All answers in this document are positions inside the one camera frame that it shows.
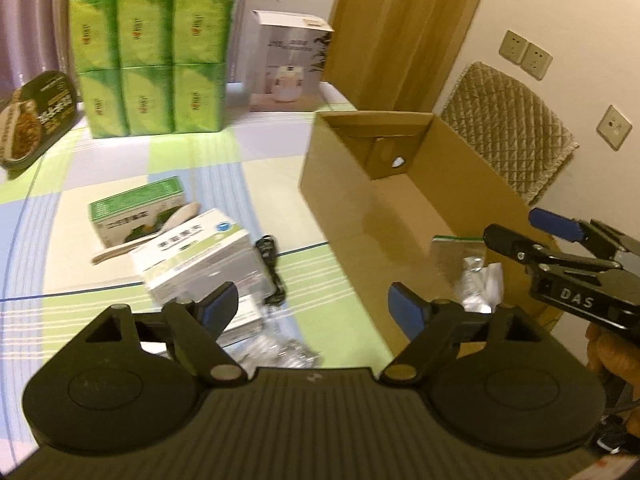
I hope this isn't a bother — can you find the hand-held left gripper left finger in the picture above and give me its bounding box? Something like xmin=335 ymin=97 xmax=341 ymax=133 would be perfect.
xmin=85 ymin=281 xmax=242 ymax=387

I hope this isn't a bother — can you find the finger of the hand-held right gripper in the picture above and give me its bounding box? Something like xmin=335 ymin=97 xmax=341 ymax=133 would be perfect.
xmin=482 ymin=224 xmax=621 ymax=277
xmin=528 ymin=207 xmax=632 ymax=261

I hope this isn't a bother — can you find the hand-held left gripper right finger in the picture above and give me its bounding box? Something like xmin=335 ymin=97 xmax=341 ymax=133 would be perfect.
xmin=381 ymin=282 xmax=538 ymax=387

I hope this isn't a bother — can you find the black cable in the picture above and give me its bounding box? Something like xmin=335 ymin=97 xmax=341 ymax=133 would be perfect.
xmin=255 ymin=235 xmax=289 ymax=307

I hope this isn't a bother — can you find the crinkled clear plastic bag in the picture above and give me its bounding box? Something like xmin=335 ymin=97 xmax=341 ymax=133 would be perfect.
xmin=230 ymin=305 xmax=324 ymax=372

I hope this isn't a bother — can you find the white plastic spoon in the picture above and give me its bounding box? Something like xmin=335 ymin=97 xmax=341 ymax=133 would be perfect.
xmin=91 ymin=201 xmax=202 ymax=265

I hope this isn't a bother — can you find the cardboard box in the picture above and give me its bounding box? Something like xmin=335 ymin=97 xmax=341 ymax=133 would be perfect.
xmin=299 ymin=110 xmax=567 ymax=357

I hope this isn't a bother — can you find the green and white box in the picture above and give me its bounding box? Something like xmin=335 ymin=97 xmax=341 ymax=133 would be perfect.
xmin=89 ymin=177 xmax=187 ymax=249

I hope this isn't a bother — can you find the checked cloth covered desktop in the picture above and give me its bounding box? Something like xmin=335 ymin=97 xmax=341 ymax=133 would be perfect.
xmin=0 ymin=82 xmax=401 ymax=461

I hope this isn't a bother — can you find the person's right hand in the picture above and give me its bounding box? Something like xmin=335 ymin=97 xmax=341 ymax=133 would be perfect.
xmin=585 ymin=322 xmax=640 ymax=377

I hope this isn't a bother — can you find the white and blue medicine box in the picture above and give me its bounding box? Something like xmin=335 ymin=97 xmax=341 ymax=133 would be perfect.
xmin=131 ymin=208 xmax=266 ymax=306

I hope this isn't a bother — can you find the silver foil packet green edge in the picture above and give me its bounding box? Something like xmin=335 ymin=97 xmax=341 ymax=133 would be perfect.
xmin=431 ymin=234 xmax=488 ymax=282

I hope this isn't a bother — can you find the clear plastic packet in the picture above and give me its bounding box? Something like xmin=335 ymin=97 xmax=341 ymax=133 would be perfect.
xmin=452 ymin=255 xmax=504 ymax=314

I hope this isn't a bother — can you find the quilted beige chair cushion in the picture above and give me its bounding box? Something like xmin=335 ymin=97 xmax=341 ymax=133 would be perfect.
xmin=440 ymin=61 xmax=580 ymax=206

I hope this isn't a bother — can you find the wooden door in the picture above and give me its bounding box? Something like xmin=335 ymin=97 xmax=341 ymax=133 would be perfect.
xmin=327 ymin=0 xmax=496 ymax=114

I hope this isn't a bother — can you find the pack of green tissue packets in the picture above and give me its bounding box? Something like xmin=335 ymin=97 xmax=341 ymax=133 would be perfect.
xmin=67 ymin=0 xmax=246 ymax=139

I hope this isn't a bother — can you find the white humidifier box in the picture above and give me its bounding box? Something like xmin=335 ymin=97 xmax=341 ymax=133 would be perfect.
xmin=248 ymin=9 xmax=335 ymax=112

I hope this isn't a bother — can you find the dark oval food tray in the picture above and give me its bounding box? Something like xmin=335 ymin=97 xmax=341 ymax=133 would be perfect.
xmin=0 ymin=71 xmax=81 ymax=170

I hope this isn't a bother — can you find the beige wall data socket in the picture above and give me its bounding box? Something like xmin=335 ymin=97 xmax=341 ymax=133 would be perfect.
xmin=597 ymin=105 xmax=633 ymax=151

